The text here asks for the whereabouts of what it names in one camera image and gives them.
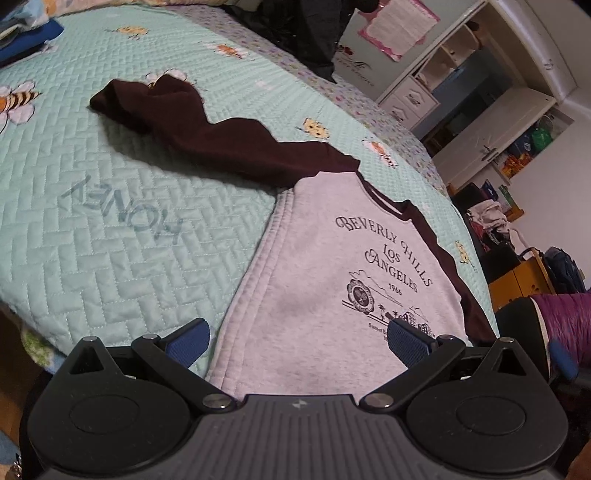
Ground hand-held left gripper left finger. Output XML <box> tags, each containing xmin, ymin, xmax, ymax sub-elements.
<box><xmin>60</xmin><ymin>318</ymin><xmax>237</xmax><ymax>412</ymax></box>

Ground fuzzy blue green blanket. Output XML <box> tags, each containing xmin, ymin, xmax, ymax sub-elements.
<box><xmin>21</xmin><ymin>320</ymin><xmax>70</xmax><ymax>367</ymax></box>

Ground blue folded cloth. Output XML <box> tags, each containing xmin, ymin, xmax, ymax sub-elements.
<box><xmin>0</xmin><ymin>18</ymin><xmax>64</xmax><ymax>68</ymax></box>

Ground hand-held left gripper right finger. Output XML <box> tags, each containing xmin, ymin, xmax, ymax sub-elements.
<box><xmin>361</xmin><ymin>318</ymin><xmax>532</xmax><ymax>411</ymax></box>

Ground pale green wardrobe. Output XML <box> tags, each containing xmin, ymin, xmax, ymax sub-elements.
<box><xmin>332</xmin><ymin>0</ymin><xmax>485</xmax><ymax>100</ymax></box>

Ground hanging colourful bags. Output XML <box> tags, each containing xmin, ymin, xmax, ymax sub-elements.
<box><xmin>501</xmin><ymin>115</ymin><xmax>573</xmax><ymax>178</ymax></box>

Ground pile of pale clothes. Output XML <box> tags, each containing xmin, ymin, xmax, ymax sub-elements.
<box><xmin>466</xmin><ymin>198</ymin><xmax>514</xmax><ymax>237</ymax></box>

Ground blue backpack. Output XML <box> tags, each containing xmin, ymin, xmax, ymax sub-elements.
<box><xmin>544</xmin><ymin>247</ymin><xmax>588</xmax><ymax>295</ymax></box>

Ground pink bordered wall poster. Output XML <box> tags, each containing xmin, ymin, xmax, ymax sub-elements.
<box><xmin>358</xmin><ymin>0</ymin><xmax>440</xmax><ymax>62</ymax></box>

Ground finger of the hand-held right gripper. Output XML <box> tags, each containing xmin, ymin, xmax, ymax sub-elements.
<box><xmin>549</xmin><ymin>339</ymin><xmax>579</xmax><ymax>380</ymax></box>

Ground purple cloth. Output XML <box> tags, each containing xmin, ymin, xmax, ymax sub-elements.
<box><xmin>531</xmin><ymin>292</ymin><xmax>591</xmax><ymax>365</ymax></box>

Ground white shelf unit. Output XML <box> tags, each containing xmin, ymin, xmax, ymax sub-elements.
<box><xmin>413</xmin><ymin>0</ymin><xmax>497</xmax><ymax>93</ymax></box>

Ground grey and maroon sweatshirt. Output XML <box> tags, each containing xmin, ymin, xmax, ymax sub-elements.
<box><xmin>89</xmin><ymin>75</ymin><xmax>502</xmax><ymax>400</ymax></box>

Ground white drawer cabinet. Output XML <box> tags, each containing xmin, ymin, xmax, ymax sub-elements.
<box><xmin>376</xmin><ymin>76</ymin><xmax>440</xmax><ymax>132</ymax></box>

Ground white door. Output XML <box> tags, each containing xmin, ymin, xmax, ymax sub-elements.
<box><xmin>434</xmin><ymin>88</ymin><xmax>557</xmax><ymax>185</ymax></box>

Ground bee print quilted bedspread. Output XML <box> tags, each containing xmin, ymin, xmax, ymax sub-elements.
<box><xmin>0</xmin><ymin>0</ymin><xmax>502</xmax><ymax>370</ymax></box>

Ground black swivel chair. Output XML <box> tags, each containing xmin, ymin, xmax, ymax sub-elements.
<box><xmin>496</xmin><ymin>298</ymin><xmax>555</xmax><ymax>386</ymax></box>

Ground yellow wooden furniture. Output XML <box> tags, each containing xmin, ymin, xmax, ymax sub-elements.
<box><xmin>488</xmin><ymin>248</ymin><xmax>557</xmax><ymax>311</ymax></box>

